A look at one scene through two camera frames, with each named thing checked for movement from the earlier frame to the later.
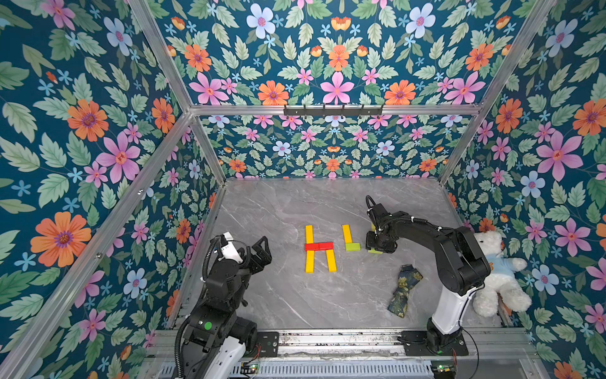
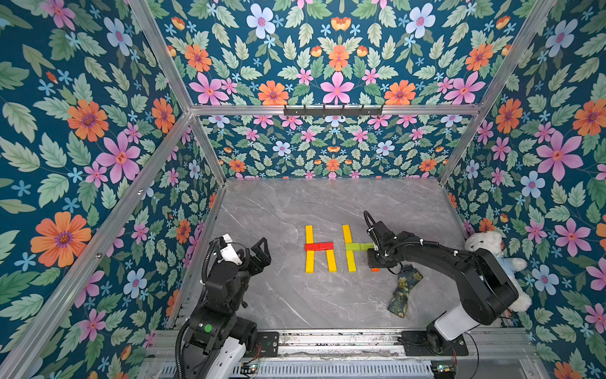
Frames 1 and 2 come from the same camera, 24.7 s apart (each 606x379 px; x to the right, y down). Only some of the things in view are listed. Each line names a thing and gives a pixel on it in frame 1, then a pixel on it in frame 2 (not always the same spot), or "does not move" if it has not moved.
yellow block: [331, 260] does not move
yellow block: [310, 261] does not move
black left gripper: [263, 258] does not move
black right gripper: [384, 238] → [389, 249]
